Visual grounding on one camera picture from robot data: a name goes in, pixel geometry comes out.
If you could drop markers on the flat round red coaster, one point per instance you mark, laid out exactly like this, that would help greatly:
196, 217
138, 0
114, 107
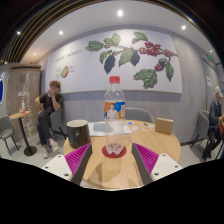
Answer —
105, 154

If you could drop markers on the green exit sign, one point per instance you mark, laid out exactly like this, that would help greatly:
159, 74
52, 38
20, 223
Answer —
209, 58

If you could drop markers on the black mug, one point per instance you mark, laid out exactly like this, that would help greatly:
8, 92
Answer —
78, 135

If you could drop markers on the brown cardboard box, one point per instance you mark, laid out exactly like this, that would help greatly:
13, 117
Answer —
164, 126

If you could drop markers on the person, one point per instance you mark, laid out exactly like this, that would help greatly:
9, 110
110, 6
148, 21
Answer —
215, 115
48, 106

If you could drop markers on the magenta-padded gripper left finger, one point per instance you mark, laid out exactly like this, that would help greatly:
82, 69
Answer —
56, 166

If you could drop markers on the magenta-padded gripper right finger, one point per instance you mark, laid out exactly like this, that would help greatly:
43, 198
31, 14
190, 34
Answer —
165, 166

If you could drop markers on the small bottle with red label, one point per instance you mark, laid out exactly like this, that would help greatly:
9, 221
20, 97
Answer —
23, 108

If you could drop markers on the clear red-capped drink bottle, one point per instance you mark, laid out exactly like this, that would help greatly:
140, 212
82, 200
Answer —
114, 113

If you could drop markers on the small round wooden table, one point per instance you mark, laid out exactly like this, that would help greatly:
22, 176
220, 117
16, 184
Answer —
20, 116

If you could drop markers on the white paper sheets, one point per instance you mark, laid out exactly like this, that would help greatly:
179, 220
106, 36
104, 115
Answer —
96, 129

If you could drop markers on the coffee plant wall mural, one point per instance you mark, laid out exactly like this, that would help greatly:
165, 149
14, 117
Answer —
86, 73

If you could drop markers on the round ceiling lights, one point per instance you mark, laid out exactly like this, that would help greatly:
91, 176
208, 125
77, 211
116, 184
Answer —
120, 13

